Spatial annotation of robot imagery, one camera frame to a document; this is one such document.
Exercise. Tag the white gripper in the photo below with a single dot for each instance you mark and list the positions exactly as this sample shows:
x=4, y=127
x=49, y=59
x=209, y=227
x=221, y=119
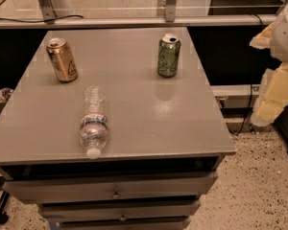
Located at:
x=287, y=37

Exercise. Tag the clear plastic water bottle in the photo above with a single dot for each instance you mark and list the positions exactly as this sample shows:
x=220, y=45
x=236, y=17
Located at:
x=94, y=123

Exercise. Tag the green soda can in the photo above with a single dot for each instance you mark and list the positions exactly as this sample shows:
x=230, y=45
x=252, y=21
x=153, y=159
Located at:
x=168, y=55

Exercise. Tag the gold soda can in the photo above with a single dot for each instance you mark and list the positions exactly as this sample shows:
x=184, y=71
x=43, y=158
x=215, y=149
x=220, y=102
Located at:
x=61, y=57

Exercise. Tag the grey drawer cabinet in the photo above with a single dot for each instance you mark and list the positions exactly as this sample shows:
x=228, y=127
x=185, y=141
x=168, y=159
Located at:
x=155, y=125

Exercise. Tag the middle grey drawer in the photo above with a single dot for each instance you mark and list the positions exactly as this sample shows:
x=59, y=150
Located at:
x=121, y=210

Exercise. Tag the grey drawer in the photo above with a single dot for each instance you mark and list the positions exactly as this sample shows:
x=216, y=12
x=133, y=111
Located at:
x=176, y=223
x=111, y=187
x=121, y=210

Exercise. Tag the bottom grey drawer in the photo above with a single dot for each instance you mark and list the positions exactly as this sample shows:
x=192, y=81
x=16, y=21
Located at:
x=176, y=223

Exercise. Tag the top grey drawer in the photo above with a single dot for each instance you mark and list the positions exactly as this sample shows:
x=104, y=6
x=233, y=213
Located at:
x=111, y=187

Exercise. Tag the lower metal rail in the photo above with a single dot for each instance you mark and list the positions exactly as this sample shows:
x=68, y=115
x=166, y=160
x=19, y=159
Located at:
x=236, y=96

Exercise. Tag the metal frame rail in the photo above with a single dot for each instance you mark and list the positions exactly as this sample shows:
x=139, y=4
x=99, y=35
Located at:
x=75, y=14

